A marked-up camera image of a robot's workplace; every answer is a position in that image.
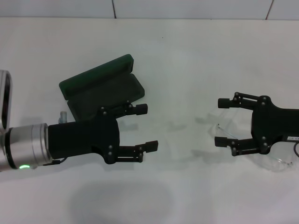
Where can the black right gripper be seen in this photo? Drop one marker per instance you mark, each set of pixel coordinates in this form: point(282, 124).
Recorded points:
point(271, 126)

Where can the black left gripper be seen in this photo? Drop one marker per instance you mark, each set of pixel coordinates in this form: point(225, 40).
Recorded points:
point(81, 137)

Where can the green glasses case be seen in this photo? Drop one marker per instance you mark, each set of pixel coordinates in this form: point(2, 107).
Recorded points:
point(100, 77)

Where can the clear plastic glasses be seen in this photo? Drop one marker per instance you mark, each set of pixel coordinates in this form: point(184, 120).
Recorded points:
point(280, 163)

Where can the silver left gripper plug connector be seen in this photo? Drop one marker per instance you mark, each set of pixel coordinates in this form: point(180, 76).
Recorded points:
point(63, 116)

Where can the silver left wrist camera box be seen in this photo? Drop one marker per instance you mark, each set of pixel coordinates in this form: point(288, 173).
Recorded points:
point(5, 98)

